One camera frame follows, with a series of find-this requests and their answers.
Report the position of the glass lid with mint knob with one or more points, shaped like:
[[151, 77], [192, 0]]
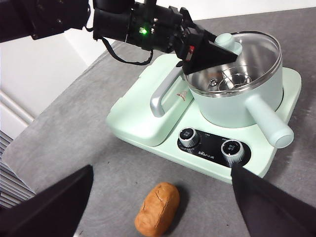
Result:
[[223, 39]]

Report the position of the brown potato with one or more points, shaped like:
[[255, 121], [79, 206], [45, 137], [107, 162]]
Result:
[[158, 209]]

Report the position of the mint green breakfast machine base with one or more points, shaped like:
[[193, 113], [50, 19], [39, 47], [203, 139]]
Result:
[[292, 93]]

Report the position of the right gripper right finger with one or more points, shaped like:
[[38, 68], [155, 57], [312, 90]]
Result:
[[276, 212]]

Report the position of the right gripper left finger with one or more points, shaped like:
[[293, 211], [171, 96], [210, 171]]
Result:
[[44, 214]]

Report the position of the silver control dial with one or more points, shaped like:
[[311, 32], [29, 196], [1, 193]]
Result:
[[232, 151], [188, 137]]

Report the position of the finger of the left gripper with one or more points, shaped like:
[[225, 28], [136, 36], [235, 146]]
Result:
[[197, 27], [207, 54]]

